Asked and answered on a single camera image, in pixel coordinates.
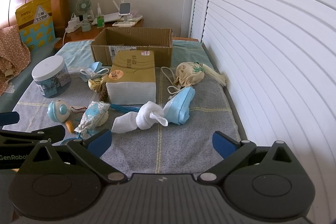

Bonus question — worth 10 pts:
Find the orange toy handle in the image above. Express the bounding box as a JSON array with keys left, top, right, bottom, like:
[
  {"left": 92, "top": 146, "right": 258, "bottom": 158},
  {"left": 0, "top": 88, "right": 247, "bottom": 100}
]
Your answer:
[{"left": 65, "top": 120, "right": 75, "bottom": 134}]

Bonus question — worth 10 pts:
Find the blue white plush toy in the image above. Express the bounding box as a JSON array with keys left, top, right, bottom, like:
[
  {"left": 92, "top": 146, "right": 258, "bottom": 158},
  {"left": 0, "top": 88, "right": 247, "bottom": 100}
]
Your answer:
[{"left": 47, "top": 100, "right": 71, "bottom": 123}]

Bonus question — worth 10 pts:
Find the blue patterned sachet pouch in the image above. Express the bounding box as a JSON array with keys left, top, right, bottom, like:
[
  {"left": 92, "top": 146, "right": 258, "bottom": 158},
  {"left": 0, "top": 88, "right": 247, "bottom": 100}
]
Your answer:
[{"left": 75, "top": 101, "right": 110, "bottom": 136}]

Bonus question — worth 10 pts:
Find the brown scrunchie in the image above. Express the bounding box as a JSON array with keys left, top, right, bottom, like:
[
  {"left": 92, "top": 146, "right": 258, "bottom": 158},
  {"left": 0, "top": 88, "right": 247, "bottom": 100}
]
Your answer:
[{"left": 98, "top": 83, "right": 110, "bottom": 103}]

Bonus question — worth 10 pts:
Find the cream scrunchie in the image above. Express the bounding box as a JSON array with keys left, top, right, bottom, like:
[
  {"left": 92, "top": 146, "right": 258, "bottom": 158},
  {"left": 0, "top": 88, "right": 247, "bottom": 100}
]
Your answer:
[{"left": 88, "top": 78, "right": 106, "bottom": 93}]

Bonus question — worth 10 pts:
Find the beige embroidered drawstring pouch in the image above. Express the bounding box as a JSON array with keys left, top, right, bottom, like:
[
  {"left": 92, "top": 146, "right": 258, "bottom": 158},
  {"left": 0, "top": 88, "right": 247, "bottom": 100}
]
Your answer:
[{"left": 161, "top": 62, "right": 226, "bottom": 96}]

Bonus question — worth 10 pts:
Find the clear jar white lid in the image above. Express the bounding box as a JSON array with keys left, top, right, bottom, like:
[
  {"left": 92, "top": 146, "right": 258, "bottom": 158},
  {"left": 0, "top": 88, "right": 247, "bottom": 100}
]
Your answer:
[{"left": 31, "top": 55, "right": 71, "bottom": 98}]

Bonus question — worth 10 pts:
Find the grey blue checked blanket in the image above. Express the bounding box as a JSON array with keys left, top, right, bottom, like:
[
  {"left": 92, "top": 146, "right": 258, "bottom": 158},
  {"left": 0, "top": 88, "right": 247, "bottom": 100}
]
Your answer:
[{"left": 3, "top": 40, "right": 240, "bottom": 176}]

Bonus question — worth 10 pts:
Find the brown floral cloth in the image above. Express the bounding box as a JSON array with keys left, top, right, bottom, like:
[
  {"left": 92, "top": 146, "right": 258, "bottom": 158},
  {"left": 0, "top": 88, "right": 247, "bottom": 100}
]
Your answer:
[{"left": 0, "top": 25, "right": 31, "bottom": 95}]

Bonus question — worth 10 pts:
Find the gold tissue pack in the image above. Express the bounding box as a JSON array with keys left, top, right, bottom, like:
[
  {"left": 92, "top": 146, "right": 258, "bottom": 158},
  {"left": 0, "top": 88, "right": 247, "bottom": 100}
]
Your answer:
[{"left": 103, "top": 50, "right": 156, "bottom": 105}]

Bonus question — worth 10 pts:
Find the yellow snack bag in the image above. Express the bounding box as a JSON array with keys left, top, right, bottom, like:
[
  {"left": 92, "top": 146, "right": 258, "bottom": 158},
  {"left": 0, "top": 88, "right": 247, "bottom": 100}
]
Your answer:
[{"left": 15, "top": 0, "right": 55, "bottom": 51}]

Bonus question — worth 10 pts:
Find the wooden nightstand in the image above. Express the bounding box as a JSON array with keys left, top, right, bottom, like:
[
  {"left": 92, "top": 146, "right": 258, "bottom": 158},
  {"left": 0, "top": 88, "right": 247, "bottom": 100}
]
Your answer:
[{"left": 54, "top": 18, "right": 145, "bottom": 50}]

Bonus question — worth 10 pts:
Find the brown cardboard box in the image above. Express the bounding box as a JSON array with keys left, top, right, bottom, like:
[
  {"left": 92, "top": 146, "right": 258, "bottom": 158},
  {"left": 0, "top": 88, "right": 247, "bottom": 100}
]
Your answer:
[{"left": 91, "top": 27, "right": 173, "bottom": 67}]

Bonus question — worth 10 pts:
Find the white power strip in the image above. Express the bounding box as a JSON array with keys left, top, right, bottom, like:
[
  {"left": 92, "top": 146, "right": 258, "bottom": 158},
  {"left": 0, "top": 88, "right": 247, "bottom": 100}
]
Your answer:
[{"left": 65, "top": 13, "right": 82, "bottom": 34}]

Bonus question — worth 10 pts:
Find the green white small bottle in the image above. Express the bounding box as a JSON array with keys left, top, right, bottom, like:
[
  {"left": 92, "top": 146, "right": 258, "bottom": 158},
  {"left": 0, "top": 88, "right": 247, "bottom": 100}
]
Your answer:
[{"left": 96, "top": 3, "right": 105, "bottom": 28}]

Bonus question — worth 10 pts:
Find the white remote control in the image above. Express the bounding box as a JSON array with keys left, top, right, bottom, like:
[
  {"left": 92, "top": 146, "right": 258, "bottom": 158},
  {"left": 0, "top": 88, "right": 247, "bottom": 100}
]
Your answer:
[{"left": 112, "top": 21, "right": 136, "bottom": 28}]

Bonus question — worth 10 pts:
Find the small green desk fan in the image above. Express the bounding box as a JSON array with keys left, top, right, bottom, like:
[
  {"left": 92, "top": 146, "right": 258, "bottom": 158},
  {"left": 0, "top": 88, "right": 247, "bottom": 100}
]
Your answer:
[{"left": 76, "top": 0, "right": 94, "bottom": 20}]

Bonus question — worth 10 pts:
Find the white louvered door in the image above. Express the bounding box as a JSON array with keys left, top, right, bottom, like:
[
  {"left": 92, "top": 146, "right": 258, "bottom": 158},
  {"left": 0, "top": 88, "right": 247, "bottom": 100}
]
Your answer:
[{"left": 189, "top": 0, "right": 335, "bottom": 223}]

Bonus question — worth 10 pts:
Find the white phone stand device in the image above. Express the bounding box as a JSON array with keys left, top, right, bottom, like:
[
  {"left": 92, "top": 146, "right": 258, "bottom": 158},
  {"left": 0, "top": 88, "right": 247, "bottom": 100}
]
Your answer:
[{"left": 119, "top": 0, "right": 131, "bottom": 22}]

